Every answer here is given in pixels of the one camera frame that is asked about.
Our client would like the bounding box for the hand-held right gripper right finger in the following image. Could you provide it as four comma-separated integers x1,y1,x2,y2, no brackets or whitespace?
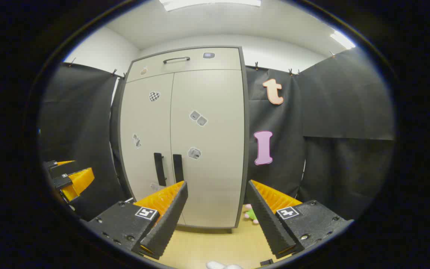
246,180,353,259

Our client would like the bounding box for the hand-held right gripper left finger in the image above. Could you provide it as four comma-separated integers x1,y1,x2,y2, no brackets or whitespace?
84,181,188,260

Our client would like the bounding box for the beige double-door shoe cabinet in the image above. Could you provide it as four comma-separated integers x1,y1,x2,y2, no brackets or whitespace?
110,46,250,229

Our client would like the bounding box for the beige cabinet door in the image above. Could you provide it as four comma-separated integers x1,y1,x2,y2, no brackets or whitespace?
120,72,175,226
170,69,246,228

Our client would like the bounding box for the pink green plush toy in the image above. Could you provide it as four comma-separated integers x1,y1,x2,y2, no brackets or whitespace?
243,204,259,225

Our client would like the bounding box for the black backdrop cloth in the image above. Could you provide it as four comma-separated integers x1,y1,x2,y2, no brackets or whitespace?
38,48,395,222

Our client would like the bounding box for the small ceiling light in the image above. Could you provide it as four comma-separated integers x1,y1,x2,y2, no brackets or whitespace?
330,30,356,50

